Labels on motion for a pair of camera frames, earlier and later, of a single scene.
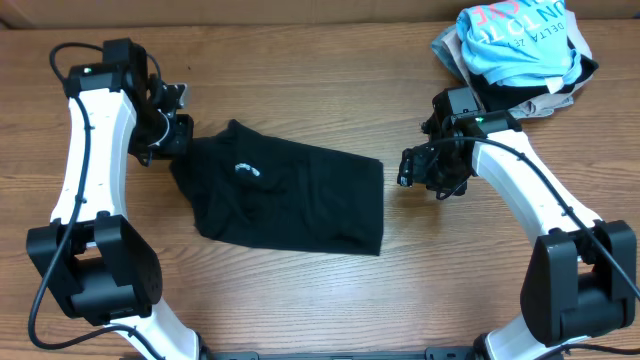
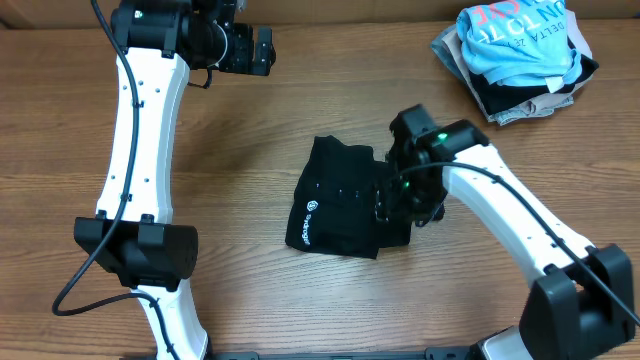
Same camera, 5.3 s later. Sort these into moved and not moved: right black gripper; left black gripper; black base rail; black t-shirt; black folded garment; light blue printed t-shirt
Moved: right black gripper; left black gripper; black t-shirt
Not moved: black base rail; black folded garment; light blue printed t-shirt
